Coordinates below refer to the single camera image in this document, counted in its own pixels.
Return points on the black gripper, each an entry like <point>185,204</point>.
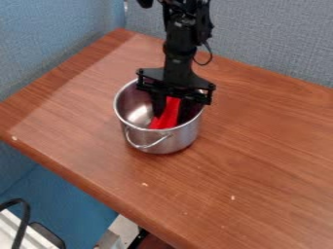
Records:
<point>176,80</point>

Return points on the red plastic block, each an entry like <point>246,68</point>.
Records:
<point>168,120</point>

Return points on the stainless steel pot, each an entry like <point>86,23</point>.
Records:
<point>133,108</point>

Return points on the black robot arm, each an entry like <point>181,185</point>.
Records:
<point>188,23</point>

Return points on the white box lower left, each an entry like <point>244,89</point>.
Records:
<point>10,222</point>

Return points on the grey table leg bracket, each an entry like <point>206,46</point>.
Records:
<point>119,234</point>

